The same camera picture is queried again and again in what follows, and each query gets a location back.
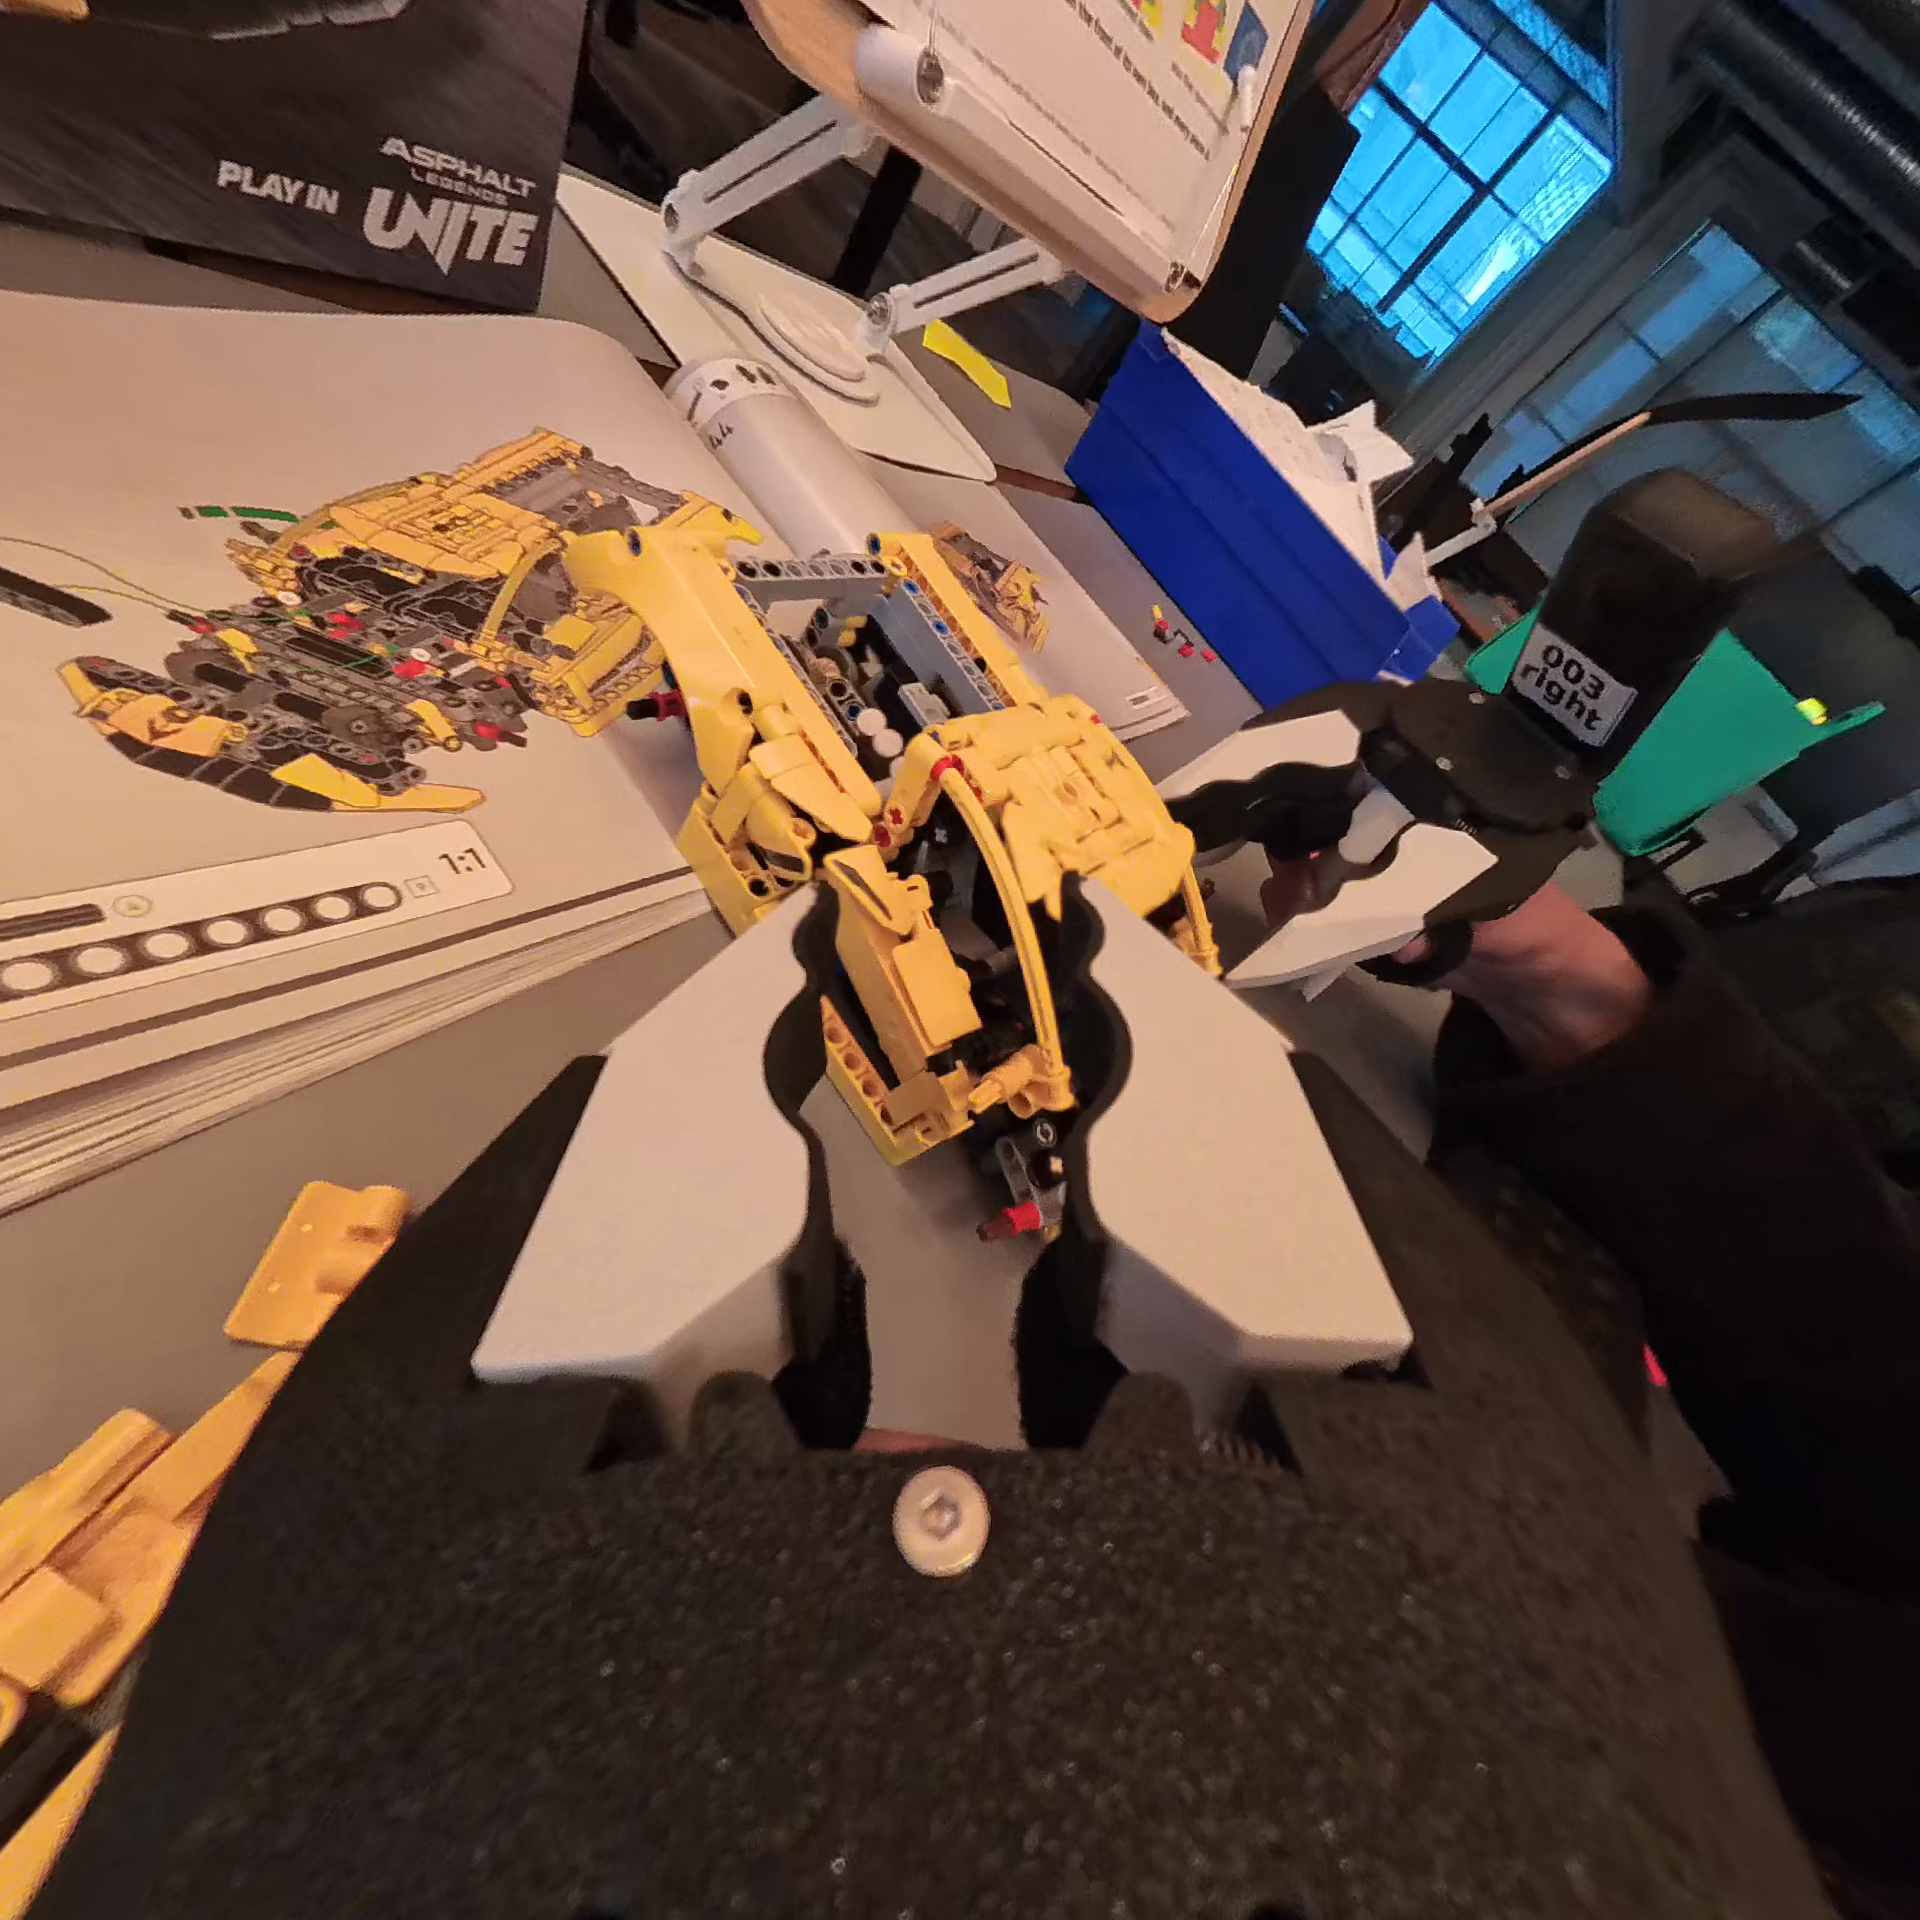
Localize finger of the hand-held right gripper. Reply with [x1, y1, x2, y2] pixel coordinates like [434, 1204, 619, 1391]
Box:
[1161, 708, 1374, 856]
[1220, 815, 1501, 998]

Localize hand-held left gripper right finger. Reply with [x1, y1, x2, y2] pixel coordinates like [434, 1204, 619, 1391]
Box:
[1060, 875, 1417, 1434]

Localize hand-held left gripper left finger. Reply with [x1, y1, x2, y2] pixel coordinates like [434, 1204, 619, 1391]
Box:
[470, 884, 841, 1434]

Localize yellow toy brick car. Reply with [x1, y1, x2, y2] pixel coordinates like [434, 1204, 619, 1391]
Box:
[563, 515, 1226, 1248]

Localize person's right forearm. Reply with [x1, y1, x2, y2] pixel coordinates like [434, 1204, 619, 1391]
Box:
[1424, 902, 1920, 1518]

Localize grey desk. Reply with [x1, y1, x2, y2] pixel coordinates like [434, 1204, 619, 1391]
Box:
[0, 168, 1728, 1501]

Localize person's right hand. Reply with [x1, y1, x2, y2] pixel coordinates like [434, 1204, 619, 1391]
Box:
[1256, 846, 1651, 1071]

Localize blue plastic bin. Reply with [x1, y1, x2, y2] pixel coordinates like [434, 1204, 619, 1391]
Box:
[1069, 322, 1461, 708]

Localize green plastic bin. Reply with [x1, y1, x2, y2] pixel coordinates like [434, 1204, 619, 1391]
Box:
[1464, 601, 1887, 859]

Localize white crumpled paper bags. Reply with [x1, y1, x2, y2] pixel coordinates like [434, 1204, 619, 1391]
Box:
[1161, 334, 1448, 612]

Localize yellow sticky note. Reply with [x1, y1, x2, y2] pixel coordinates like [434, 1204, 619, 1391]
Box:
[919, 316, 1016, 410]

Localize printed instruction sheet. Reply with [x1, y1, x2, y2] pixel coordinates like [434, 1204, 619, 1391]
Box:
[869, 0, 1308, 286]

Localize open instruction booklet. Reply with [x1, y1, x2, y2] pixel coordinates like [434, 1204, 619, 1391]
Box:
[0, 291, 1259, 1221]

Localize toy car set cardboard box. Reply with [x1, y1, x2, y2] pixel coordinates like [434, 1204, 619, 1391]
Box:
[0, 0, 593, 316]

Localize silver ventilation duct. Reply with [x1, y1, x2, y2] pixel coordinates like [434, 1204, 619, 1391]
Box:
[1687, 0, 1920, 174]

